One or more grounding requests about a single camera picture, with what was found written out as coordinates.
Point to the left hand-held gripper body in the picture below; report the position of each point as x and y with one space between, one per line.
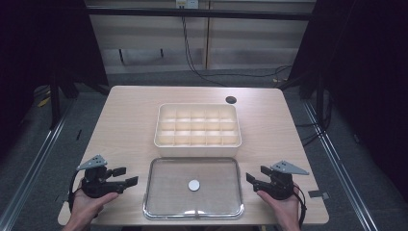
94 186

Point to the dark round table grommet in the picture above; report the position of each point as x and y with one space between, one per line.
231 99

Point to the white wall power outlet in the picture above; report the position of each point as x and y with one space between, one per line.
187 4

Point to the cream divided storage box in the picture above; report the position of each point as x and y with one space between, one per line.
198 130

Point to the person's right hand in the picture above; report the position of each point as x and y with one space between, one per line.
284 208

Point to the clear lid with white knob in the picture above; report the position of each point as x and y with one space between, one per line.
173 192

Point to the person's left hand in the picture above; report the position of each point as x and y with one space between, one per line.
84 205

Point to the black metal stand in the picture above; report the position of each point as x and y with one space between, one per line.
55 102

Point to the yellow floor tape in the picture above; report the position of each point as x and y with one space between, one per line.
43 102

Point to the dark curtain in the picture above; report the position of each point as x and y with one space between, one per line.
38 48
369 80

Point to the black horizontal frame bar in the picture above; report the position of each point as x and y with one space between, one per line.
192 13

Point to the grey tape strip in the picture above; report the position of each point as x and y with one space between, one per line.
317 194

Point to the metal floor rail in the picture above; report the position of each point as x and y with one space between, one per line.
38 160
340 166

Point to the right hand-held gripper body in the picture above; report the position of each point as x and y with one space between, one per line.
279 184

